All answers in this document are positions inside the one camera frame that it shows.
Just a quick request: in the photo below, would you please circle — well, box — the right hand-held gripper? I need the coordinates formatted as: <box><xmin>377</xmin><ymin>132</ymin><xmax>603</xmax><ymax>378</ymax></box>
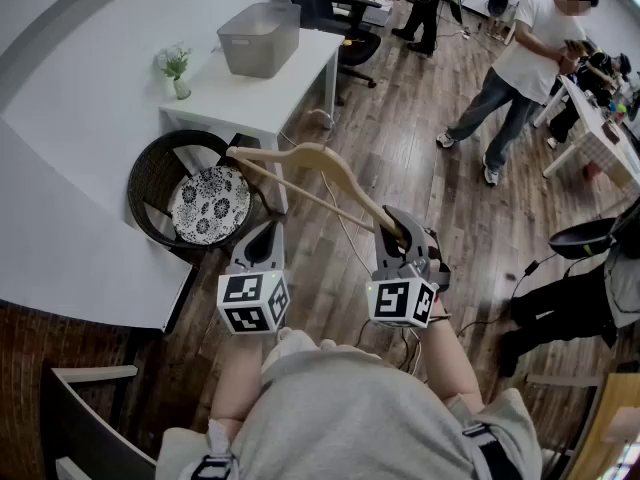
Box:
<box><xmin>366</xmin><ymin>205</ymin><xmax>451</xmax><ymax>330</ymax></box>

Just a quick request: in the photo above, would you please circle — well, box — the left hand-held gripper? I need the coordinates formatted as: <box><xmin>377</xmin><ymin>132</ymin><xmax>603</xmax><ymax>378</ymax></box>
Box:
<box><xmin>216</xmin><ymin>221</ymin><xmax>292</xmax><ymax>337</ymax></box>

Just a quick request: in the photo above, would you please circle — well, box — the wooden clothes hanger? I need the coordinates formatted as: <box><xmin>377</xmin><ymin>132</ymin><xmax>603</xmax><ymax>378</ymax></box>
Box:
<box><xmin>225</xmin><ymin>142</ymin><xmax>409</xmax><ymax>243</ymax></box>

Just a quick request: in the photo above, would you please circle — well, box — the grey plastic storage bin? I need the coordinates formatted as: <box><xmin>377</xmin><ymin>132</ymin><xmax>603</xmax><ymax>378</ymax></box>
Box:
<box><xmin>216</xmin><ymin>1</ymin><xmax>302</xmax><ymax>80</ymax></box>

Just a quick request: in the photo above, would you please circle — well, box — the person's left forearm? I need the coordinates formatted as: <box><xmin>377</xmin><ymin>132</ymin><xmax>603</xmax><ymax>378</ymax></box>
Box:
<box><xmin>209</xmin><ymin>331</ymin><xmax>267</xmax><ymax>435</ymax></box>

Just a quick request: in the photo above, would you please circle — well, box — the person's right forearm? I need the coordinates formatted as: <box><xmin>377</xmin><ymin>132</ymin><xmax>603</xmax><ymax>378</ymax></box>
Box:
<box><xmin>418</xmin><ymin>311</ymin><xmax>487</xmax><ymax>415</ymax></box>

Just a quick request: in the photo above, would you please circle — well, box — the white cardboard box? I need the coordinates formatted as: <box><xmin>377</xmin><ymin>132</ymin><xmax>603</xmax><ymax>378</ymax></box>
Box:
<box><xmin>358</xmin><ymin>0</ymin><xmax>394</xmax><ymax>28</ymax></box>

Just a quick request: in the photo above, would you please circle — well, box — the person's light trouser leg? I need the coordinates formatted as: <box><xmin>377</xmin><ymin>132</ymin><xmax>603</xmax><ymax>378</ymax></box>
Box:
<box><xmin>261</xmin><ymin>326</ymin><xmax>351</xmax><ymax>375</ymax></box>

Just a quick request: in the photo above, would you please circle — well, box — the black round laundry basket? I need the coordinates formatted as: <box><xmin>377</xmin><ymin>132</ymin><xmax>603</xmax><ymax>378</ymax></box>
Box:
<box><xmin>127</xmin><ymin>129</ymin><xmax>274</xmax><ymax>264</ymax></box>

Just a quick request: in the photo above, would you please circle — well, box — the person's grey sweatshirt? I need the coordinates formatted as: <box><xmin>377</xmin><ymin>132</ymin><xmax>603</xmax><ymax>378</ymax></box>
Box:
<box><xmin>156</xmin><ymin>340</ymin><xmax>544</xmax><ymax>480</ymax></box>

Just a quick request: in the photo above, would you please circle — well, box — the black pan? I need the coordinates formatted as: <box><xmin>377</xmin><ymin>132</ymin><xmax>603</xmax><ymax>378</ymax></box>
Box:
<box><xmin>548</xmin><ymin>217</ymin><xmax>619</xmax><ymax>261</ymax></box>

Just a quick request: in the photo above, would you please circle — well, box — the glass vase with white flowers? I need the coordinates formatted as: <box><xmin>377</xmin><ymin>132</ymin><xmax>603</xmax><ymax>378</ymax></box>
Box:
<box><xmin>154</xmin><ymin>41</ymin><xmax>194</xmax><ymax>101</ymax></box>

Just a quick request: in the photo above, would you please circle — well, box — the black office chair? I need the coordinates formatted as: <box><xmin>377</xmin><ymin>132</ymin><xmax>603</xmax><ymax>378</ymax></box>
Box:
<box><xmin>282</xmin><ymin>0</ymin><xmax>382</xmax><ymax>107</ymax></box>

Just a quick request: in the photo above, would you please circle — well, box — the light wooden board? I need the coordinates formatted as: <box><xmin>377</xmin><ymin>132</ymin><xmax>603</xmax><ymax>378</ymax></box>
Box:
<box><xmin>563</xmin><ymin>371</ymin><xmax>640</xmax><ymax>480</ymax></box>

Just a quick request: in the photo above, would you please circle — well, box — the black floor cable with adapter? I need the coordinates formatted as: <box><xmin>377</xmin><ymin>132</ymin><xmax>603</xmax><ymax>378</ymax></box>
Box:
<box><xmin>456</xmin><ymin>254</ymin><xmax>559</xmax><ymax>340</ymax></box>

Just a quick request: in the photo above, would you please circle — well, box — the left harness strap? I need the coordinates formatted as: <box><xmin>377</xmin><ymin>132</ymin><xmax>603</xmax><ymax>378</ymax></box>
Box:
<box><xmin>191</xmin><ymin>417</ymin><xmax>242</xmax><ymax>480</ymax></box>

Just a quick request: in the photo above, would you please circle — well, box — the harness strap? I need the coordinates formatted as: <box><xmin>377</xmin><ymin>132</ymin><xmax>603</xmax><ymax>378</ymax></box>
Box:
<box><xmin>461</xmin><ymin>419</ymin><xmax>527</xmax><ymax>480</ymax></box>
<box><xmin>191</xmin><ymin>417</ymin><xmax>242</xmax><ymax>480</ymax></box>

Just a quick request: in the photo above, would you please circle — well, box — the right harness strap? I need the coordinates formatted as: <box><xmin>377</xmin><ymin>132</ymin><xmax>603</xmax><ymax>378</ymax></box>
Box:
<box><xmin>461</xmin><ymin>419</ymin><xmax>527</xmax><ymax>480</ymax></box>

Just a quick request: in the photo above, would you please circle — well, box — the dark chair with white frame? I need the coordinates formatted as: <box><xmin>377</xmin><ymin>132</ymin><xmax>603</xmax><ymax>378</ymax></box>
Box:
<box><xmin>41</xmin><ymin>361</ymin><xmax>162</xmax><ymax>480</ymax></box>

